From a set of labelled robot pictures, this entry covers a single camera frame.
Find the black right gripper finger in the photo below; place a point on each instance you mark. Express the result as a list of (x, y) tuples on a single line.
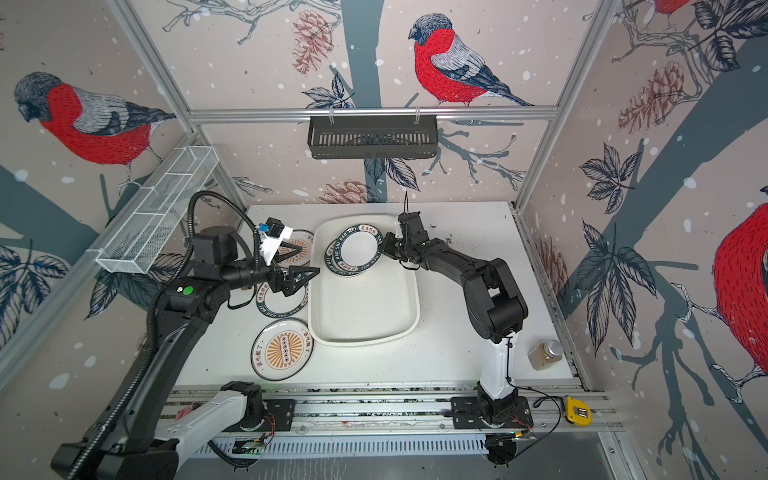
[(391, 241), (390, 252)]

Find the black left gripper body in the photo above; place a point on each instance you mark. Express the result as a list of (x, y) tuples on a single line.
[(277, 279)]

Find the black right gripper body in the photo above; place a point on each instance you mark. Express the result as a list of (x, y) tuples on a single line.
[(405, 247)]

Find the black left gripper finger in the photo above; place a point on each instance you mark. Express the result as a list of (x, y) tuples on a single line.
[(295, 282), (302, 271)]

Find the green rim plate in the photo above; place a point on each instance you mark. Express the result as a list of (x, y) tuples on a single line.
[(360, 246), (277, 305), (332, 261)]

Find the orange sunburst plate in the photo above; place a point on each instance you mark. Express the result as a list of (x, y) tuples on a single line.
[(299, 255), (282, 349)]

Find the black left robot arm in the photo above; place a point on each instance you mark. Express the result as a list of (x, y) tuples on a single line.
[(124, 442)]

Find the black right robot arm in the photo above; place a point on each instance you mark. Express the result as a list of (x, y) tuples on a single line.
[(495, 307)]

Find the white plastic bin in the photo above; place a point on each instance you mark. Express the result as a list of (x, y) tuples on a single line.
[(376, 306)]

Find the pink small object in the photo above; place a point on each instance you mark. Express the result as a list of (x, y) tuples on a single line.
[(183, 412)]

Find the glass spice jar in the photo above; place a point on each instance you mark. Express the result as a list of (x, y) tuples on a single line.
[(545, 354)]

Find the yellow tape measure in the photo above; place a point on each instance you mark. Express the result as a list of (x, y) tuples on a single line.
[(577, 412)]

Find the black wall basket shelf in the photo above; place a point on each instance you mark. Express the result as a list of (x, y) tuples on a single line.
[(373, 137)]

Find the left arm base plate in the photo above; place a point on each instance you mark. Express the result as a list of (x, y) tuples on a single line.
[(277, 415)]

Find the white wire mesh basket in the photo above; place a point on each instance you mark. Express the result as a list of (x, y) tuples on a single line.
[(163, 205)]

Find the aluminium rail front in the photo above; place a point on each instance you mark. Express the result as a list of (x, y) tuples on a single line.
[(422, 411)]

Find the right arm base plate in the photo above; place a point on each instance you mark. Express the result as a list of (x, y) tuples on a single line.
[(512, 412)]

